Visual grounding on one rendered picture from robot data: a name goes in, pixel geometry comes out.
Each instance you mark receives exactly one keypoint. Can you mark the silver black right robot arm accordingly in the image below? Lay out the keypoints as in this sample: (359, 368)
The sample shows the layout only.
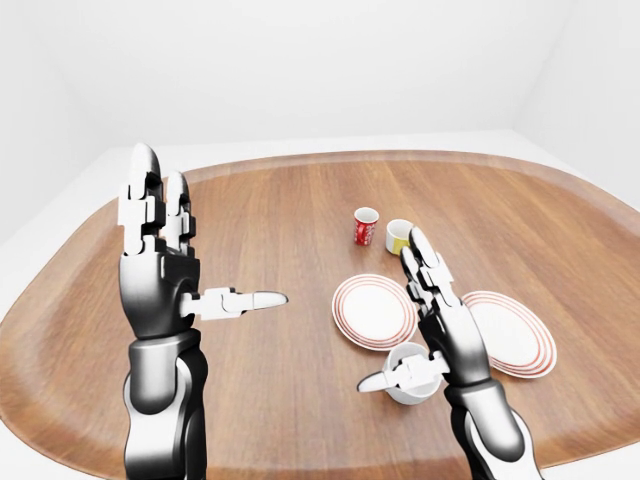
(492, 435)

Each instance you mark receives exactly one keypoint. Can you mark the white plate with red rings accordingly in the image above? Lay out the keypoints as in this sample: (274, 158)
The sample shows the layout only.
(510, 336)
(372, 311)

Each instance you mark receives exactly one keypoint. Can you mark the red printed mug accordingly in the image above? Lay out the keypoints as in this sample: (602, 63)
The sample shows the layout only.
(365, 227)

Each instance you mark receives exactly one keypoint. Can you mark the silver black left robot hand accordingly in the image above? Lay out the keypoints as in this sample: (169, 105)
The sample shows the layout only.
(150, 295)

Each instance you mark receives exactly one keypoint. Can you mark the white mug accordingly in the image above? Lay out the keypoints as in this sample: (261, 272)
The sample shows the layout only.
(417, 385)

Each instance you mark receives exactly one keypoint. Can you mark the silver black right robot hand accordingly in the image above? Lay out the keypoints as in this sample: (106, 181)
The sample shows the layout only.
(457, 340)

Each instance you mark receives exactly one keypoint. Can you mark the yellow mug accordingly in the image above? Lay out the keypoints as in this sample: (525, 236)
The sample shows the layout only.
(397, 239)

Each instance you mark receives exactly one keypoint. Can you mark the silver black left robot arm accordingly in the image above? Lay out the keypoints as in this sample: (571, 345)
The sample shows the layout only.
(165, 405)

